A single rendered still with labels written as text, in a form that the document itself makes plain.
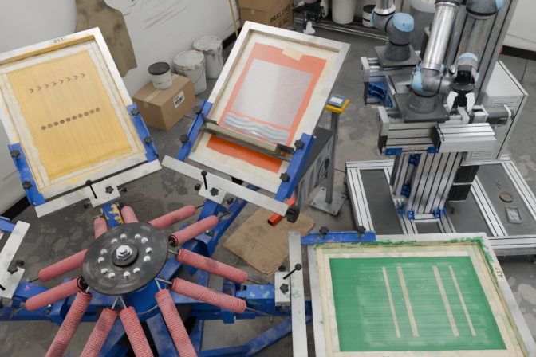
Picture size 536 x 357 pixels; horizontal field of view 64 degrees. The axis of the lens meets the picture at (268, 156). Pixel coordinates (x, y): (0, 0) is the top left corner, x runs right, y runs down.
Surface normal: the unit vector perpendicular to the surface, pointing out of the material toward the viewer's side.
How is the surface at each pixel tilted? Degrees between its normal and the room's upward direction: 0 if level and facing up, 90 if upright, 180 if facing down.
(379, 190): 0
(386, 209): 0
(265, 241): 0
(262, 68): 32
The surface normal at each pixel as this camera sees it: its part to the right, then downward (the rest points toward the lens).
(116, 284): -0.04, -0.73
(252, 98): -0.31, -0.29
